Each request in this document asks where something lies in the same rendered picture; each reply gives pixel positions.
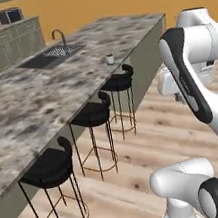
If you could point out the white cup of hot chocolate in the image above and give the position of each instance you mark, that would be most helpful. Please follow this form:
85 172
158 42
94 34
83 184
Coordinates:
110 59

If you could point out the grey-green base cupboards run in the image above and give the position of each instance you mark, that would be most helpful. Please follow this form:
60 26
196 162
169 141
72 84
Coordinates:
5 48

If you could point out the black sink basin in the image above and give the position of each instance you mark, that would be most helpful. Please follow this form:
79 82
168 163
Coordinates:
49 57

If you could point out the black and silver toaster oven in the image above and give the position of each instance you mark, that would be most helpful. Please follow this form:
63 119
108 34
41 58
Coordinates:
10 15

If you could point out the grey-green island base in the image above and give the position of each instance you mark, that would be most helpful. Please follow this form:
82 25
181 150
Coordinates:
146 57

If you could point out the bronze curved tap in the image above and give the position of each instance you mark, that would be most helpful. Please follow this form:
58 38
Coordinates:
62 36

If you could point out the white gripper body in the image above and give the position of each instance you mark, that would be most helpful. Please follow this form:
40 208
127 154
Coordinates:
166 84

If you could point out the black bar stool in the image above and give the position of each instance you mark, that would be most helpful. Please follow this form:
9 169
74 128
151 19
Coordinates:
48 167
118 82
90 114

